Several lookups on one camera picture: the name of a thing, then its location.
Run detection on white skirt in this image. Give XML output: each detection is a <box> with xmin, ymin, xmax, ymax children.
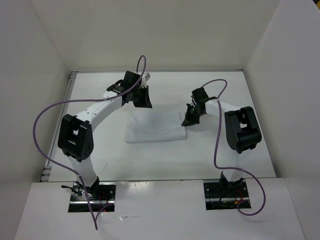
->
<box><xmin>124</xmin><ymin>110</ymin><xmax>187</xmax><ymax>144</ymax></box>

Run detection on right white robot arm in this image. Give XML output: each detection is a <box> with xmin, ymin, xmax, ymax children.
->
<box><xmin>182</xmin><ymin>87</ymin><xmax>262</xmax><ymax>166</ymax></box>

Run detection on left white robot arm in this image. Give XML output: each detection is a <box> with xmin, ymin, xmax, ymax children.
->
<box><xmin>57</xmin><ymin>71</ymin><xmax>152</xmax><ymax>200</ymax></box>

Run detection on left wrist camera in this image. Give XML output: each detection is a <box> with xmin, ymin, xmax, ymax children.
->
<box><xmin>140</xmin><ymin>72</ymin><xmax>151</xmax><ymax>88</ymax></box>

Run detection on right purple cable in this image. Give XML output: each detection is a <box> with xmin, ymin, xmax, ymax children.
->
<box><xmin>202</xmin><ymin>79</ymin><xmax>266</xmax><ymax>216</ymax></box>

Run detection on purple cable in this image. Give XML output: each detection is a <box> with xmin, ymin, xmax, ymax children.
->
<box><xmin>202</xmin><ymin>79</ymin><xmax>266</xmax><ymax>216</ymax></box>
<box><xmin>33</xmin><ymin>55</ymin><xmax>148</xmax><ymax>230</ymax></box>

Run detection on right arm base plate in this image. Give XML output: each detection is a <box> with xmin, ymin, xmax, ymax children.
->
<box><xmin>203</xmin><ymin>180</ymin><xmax>252</xmax><ymax>211</ymax></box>

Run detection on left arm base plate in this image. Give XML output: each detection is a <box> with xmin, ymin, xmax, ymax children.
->
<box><xmin>61</xmin><ymin>181</ymin><xmax>116</xmax><ymax>213</ymax></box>

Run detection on aluminium table edge rail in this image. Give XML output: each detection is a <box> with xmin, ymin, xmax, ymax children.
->
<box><xmin>32</xmin><ymin>71</ymin><xmax>79</xmax><ymax>182</ymax></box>

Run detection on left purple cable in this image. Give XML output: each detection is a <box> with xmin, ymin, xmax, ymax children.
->
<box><xmin>33</xmin><ymin>55</ymin><xmax>148</xmax><ymax>230</ymax></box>

